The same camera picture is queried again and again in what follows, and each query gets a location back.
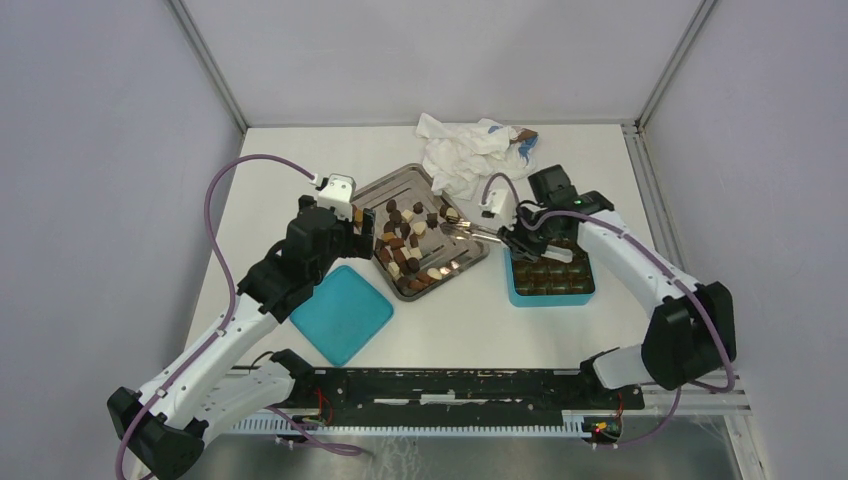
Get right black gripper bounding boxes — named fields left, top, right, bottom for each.
left=496, top=204, right=561, bottom=263

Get steel tongs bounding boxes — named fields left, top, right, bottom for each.
left=440, top=221, right=574, bottom=263

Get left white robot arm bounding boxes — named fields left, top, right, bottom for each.
left=107, top=195, right=376, bottom=479

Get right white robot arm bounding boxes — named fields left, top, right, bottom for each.
left=480, top=165, right=737, bottom=408

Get teal chocolate box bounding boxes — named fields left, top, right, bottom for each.
left=503, top=241, right=596, bottom=308

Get white shell chocolate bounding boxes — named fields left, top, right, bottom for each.
left=412, top=221, right=428, bottom=237

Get white round chocolate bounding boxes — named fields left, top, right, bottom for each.
left=445, top=207, right=460, bottom=223

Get teal box lid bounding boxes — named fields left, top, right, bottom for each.
left=290, top=265, right=394, bottom=367

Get steel tray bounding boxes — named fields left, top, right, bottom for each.
left=353, top=164, right=489, bottom=302

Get white crumpled cloth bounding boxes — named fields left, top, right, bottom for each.
left=415, top=113, right=539, bottom=200

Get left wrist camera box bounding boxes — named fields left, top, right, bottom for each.
left=316, top=174, right=356, bottom=221

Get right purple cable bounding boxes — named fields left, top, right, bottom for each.
left=480, top=172, right=738, bottom=448

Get purple cable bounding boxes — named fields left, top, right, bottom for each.
left=480, top=172, right=738, bottom=448
left=113, top=154, right=366, bottom=480

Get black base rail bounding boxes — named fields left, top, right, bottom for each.
left=278, top=368, right=625, bottom=427

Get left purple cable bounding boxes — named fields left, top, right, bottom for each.
left=113, top=154, right=366, bottom=480

